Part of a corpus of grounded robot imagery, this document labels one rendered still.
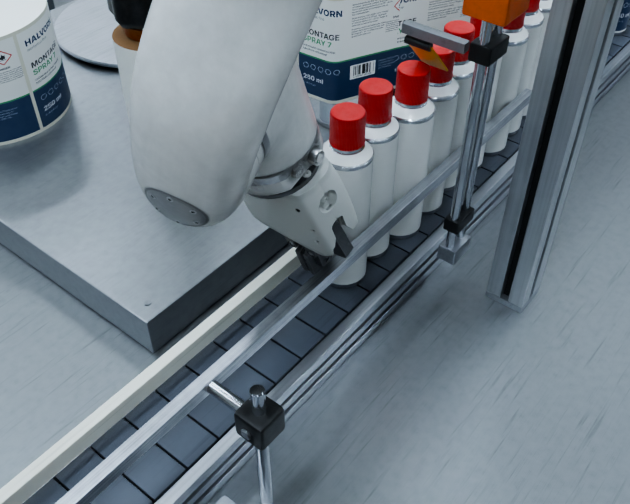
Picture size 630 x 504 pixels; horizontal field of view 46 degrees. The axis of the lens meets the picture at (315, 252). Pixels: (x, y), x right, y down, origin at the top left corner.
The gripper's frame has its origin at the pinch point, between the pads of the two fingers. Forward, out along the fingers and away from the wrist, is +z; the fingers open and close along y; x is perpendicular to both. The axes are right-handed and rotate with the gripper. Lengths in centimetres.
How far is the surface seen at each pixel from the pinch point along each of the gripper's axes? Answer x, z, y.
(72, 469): 29.4, -4.0, 3.4
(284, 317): 8.5, -4.9, -4.3
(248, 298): 7.5, 0.6, 3.0
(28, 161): 6.4, 4.4, 43.8
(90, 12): -23, 14, 69
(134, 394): 21.4, -4.4, 3.0
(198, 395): 18.6, -8.4, -4.3
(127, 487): 27.7, -3.3, -1.6
